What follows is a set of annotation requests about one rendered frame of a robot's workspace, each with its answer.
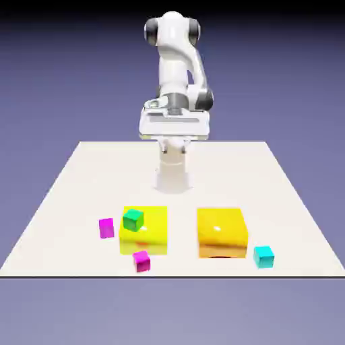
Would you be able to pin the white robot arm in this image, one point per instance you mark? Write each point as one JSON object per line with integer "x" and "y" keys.
{"x": 172, "y": 54}

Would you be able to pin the small cyan cube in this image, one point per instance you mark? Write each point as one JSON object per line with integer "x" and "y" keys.
{"x": 264, "y": 256}

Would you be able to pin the small magenta cube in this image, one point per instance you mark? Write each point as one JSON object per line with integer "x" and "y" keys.
{"x": 141, "y": 261}
{"x": 106, "y": 228}

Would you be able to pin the large yellow box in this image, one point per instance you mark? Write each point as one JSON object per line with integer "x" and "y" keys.
{"x": 145, "y": 231}

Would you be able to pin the small green cube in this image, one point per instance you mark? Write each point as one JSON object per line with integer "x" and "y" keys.
{"x": 133, "y": 219}

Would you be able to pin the large orange box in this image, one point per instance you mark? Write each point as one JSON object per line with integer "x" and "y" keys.
{"x": 221, "y": 233}

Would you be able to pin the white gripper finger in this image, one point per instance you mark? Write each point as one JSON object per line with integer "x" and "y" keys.
{"x": 183, "y": 147}
{"x": 164, "y": 147}

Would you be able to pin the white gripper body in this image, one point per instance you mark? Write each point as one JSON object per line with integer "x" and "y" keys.
{"x": 174, "y": 126}

